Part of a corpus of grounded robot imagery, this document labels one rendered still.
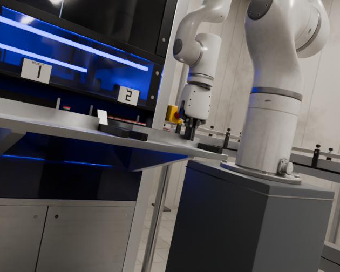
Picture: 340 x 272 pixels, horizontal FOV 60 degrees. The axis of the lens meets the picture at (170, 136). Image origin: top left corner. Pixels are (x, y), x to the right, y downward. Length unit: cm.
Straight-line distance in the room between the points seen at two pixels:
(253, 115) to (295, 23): 21
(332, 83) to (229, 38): 145
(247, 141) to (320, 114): 283
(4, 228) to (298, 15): 103
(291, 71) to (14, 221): 94
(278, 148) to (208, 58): 38
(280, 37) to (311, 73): 301
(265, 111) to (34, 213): 82
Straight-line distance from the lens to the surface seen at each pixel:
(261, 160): 69
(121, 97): 116
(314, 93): 360
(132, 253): 138
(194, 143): 99
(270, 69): 72
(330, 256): 162
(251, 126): 71
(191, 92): 92
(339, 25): 377
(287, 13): 70
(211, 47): 95
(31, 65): 106
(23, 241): 117
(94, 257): 129
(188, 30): 91
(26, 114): 80
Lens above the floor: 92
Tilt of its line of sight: 1 degrees down
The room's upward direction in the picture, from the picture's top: 12 degrees clockwise
